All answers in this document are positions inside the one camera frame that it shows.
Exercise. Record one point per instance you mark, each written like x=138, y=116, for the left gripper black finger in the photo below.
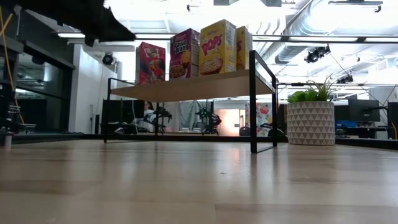
x=109, y=29

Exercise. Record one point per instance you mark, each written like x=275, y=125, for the red Froot Loops cereal box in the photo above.
x=150, y=63

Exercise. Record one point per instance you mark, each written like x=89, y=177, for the magenta Raisin Bran cereal box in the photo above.
x=183, y=53

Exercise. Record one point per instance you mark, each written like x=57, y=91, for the yellow Corn Pops cereal box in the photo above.
x=217, y=46
x=244, y=49

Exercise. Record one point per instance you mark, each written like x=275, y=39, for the black background robot arm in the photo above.
x=161, y=116

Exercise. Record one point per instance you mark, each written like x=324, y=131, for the background robot arm green light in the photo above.
x=211, y=119

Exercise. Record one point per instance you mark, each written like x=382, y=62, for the round black ceiling spotlight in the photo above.
x=108, y=58

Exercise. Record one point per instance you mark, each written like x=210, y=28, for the large dark monitor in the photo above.
x=121, y=112

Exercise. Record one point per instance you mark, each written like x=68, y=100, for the person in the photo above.
x=147, y=116

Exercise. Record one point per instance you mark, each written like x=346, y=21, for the grey hanging curtain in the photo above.
x=185, y=112

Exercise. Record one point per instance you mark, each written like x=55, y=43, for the small white cylinder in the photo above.
x=8, y=140

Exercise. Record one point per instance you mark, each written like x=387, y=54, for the floral printed banner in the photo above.
x=262, y=119

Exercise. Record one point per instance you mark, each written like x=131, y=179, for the green artificial plant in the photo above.
x=300, y=96

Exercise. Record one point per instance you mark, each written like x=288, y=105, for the long ceiling light bar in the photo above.
x=323, y=39

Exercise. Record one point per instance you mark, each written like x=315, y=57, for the white triangle-patterned plant pot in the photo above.
x=311, y=124

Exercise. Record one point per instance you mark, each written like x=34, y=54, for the small black track light cluster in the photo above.
x=345, y=79

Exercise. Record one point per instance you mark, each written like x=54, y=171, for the black ceiling track fixture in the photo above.
x=354, y=2

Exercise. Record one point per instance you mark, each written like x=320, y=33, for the blue box on desk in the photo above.
x=345, y=124

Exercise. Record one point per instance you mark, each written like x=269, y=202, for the black computer monitor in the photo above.
x=363, y=110
x=393, y=119

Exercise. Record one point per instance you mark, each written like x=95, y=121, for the wooden shelf with black frame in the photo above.
x=192, y=88

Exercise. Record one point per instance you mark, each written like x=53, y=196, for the black rig frame post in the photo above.
x=4, y=93

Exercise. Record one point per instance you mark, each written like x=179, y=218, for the black table edge rail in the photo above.
x=186, y=137

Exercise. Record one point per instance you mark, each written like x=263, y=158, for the orange-lit wall panel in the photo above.
x=228, y=123

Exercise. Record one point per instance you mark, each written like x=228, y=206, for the silver spiral air duct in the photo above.
x=289, y=54

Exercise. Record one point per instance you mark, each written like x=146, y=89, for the large silver ceiling duct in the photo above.
x=303, y=18

